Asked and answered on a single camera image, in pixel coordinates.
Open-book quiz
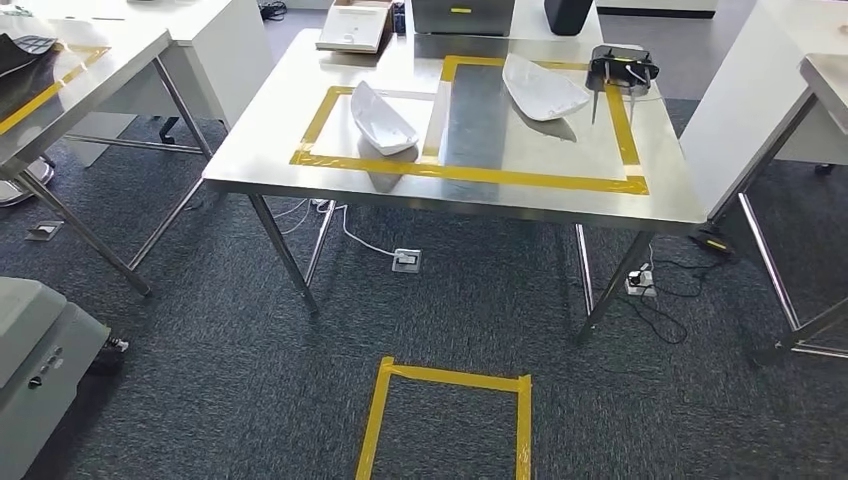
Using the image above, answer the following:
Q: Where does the black router with antennas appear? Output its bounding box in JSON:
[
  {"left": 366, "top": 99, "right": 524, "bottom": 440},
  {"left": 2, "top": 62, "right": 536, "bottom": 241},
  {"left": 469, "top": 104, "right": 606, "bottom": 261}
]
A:
[{"left": 586, "top": 44, "right": 662, "bottom": 127}]

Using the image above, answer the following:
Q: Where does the white power cable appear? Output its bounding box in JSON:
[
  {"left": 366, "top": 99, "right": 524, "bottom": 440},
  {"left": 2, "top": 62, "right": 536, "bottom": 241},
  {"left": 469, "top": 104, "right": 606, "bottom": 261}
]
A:
[{"left": 274, "top": 197, "right": 397, "bottom": 258}]

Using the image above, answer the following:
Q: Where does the round metal base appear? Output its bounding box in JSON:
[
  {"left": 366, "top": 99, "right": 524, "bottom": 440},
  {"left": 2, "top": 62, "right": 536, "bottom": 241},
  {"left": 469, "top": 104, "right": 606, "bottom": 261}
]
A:
[{"left": 0, "top": 158, "right": 56, "bottom": 208}]

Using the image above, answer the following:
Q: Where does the black floor device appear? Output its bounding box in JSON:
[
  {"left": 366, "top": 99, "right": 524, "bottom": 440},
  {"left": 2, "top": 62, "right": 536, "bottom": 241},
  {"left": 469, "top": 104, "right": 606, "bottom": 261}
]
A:
[{"left": 688, "top": 225, "right": 737, "bottom": 256}]

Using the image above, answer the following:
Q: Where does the grey floor socket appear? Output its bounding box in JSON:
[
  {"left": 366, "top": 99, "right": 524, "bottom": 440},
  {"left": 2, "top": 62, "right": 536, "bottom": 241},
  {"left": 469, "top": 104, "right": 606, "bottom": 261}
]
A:
[{"left": 390, "top": 248, "right": 423, "bottom": 274}]

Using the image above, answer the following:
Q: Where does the white cabinet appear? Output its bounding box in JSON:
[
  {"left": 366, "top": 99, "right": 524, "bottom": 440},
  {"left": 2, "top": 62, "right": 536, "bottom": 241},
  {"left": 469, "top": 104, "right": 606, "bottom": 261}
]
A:
[{"left": 19, "top": 0, "right": 276, "bottom": 167}]

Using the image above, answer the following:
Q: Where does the yellow floor tape square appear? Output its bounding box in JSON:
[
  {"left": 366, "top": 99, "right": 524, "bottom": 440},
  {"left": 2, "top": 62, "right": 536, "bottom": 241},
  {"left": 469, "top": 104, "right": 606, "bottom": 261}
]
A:
[{"left": 354, "top": 356, "right": 533, "bottom": 480}]

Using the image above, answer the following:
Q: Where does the grey metal case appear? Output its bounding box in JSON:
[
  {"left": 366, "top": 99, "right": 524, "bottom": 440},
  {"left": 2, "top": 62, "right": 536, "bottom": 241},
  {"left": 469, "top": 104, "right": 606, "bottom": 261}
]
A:
[{"left": 410, "top": 0, "right": 517, "bottom": 38}]

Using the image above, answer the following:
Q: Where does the white plastic shell part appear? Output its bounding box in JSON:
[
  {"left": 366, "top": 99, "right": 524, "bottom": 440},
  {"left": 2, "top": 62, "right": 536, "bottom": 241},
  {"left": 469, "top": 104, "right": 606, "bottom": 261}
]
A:
[
  {"left": 501, "top": 52, "right": 592, "bottom": 123},
  {"left": 349, "top": 80, "right": 421, "bottom": 158}
]

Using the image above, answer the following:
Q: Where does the steel workbench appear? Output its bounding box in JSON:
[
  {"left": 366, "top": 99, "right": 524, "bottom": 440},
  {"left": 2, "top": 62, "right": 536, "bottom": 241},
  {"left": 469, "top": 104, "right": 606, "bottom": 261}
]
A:
[{"left": 201, "top": 0, "right": 709, "bottom": 346}]

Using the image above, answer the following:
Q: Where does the white power strip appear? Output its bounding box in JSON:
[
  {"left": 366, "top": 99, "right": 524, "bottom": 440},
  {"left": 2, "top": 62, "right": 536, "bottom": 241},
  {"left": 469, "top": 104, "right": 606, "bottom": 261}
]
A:
[{"left": 624, "top": 263, "right": 658, "bottom": 298}]

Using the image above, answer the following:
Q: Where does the white desk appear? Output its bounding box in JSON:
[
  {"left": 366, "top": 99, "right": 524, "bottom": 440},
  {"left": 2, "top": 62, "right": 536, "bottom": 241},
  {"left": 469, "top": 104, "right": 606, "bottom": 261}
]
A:
[{"left": 678, "top": 0, "right": 848, "bottom": 220}]

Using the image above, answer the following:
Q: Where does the dark grey grid part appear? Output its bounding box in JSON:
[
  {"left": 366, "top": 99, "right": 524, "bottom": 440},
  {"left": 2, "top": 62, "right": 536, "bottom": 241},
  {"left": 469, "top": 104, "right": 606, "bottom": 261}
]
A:
[{"left": 0, "top": 33, "right": 60, "bottom": 77}]

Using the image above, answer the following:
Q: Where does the grey machine housing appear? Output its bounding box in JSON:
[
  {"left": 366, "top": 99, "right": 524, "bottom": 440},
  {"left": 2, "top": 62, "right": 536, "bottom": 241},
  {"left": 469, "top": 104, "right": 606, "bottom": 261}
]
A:
[{"left": 0, "top": 276, "right": 130, "bottom": 480}]

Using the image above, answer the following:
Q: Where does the small yellow tape frame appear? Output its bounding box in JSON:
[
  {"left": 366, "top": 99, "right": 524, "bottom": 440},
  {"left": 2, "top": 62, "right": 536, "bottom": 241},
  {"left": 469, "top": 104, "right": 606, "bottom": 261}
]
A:
[{"left": 289, "top": 84, "right": 442, "bottom": 175}]

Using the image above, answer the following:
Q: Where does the metal floor plate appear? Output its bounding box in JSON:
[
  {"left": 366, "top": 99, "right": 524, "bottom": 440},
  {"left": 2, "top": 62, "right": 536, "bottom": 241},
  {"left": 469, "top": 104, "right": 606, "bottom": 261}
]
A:
[{"left": 26, "top": 220, "right": 66, "bottom": 242}]

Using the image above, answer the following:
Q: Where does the large yellow tape frame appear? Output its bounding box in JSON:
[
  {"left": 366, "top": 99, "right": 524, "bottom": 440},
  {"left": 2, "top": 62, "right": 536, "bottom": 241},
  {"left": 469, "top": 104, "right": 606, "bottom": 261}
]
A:
[{"left": 421, "top": 54, "right": 651, "bottom": 197}]

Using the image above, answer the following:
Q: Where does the cardboard box with white tray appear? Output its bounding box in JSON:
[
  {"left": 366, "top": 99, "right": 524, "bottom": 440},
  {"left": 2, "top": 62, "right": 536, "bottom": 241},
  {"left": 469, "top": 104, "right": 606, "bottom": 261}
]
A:
[{"left": 315, "top": 0, "right": 395, "bottom": 54}]

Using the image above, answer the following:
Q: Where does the yellow tape strip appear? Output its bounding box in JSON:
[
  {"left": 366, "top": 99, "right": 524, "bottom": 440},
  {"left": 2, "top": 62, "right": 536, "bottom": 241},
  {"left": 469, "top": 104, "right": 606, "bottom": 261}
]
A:
[{"left": 0, "top": 42, "right": 113, "bottom": 137}]

